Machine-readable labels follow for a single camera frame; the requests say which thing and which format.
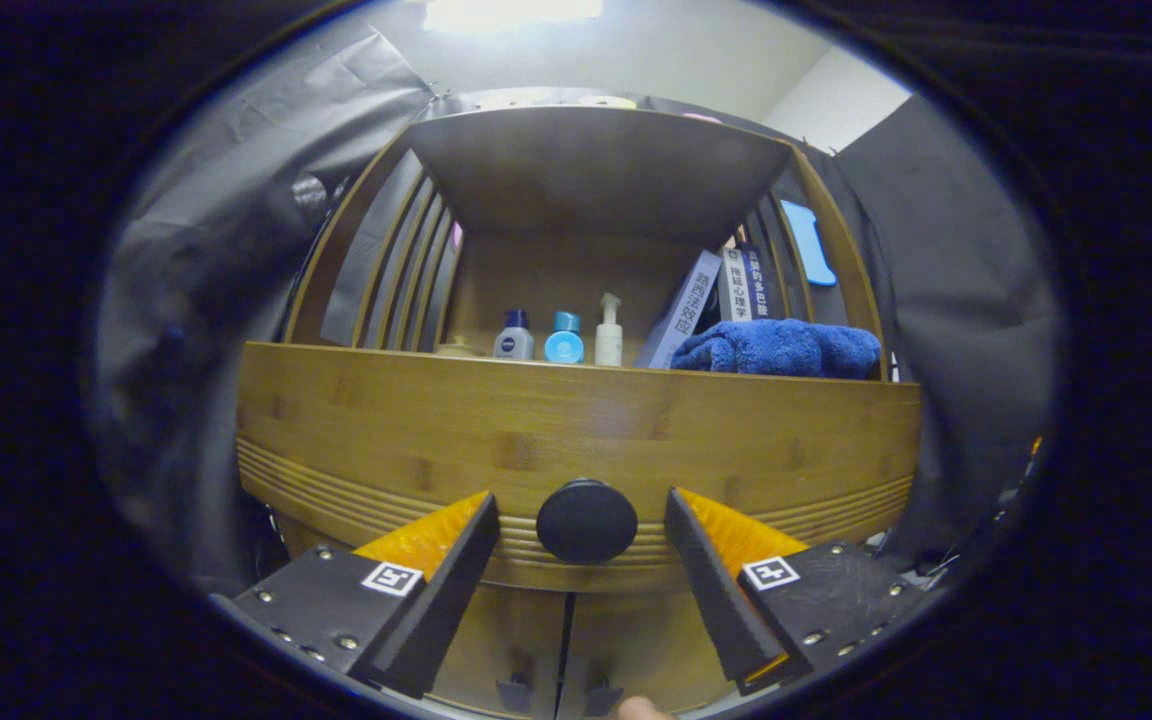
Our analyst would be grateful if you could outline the pale grey book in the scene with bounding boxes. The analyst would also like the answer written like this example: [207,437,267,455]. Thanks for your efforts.
[636,249,724,370]

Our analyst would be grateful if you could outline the wooden drawer with black knob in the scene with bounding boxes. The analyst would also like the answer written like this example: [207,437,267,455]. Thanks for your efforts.
[236,342,924,593]

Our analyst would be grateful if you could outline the white spine book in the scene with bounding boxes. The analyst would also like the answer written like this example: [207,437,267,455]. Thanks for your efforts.
[719,247,755,323]

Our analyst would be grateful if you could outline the white bottle with blue cap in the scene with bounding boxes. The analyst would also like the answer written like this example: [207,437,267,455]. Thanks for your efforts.
[493,308,536,361]

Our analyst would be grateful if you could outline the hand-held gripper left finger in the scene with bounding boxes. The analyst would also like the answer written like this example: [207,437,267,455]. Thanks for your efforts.
[226,490,500,700]

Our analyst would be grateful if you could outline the dark blue book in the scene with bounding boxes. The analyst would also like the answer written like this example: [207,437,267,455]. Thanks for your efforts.
[741,243,772,321]

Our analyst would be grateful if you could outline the wooden cabinet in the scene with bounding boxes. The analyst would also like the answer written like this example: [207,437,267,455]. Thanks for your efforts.
[236,105,922,720]

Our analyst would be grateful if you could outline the white pump bottle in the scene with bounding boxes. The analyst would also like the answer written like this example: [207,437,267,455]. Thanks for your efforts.
[594,292,625,368]

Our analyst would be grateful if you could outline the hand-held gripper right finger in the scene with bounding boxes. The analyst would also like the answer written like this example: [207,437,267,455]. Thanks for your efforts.
[665,487,937,697]

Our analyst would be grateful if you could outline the blue folded towel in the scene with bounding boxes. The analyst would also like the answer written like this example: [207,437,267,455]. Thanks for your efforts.
[670,318,882,380]

